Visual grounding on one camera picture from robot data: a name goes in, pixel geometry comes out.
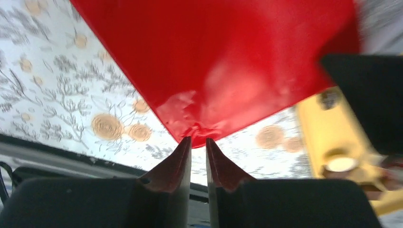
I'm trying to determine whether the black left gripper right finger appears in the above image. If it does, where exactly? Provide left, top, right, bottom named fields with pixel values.
left=206, top=138, right=381, bottom=228

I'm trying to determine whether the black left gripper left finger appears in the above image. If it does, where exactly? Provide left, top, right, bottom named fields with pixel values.
left=0, top=136, right=192, bottom=228

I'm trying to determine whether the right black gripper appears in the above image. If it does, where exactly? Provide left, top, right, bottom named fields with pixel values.
left=320, top=54, right=403, bottom=155

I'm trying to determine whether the red box lid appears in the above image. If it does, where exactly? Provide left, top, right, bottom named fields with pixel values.
left=72, top=0, right=361, bottom=148

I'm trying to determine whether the yellow tray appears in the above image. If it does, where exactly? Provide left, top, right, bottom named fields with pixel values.
left=296, top=87, right=403, bottom=215

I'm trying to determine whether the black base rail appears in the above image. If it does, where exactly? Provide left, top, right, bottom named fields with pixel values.
left=0, top=134, right=209, bottom=203

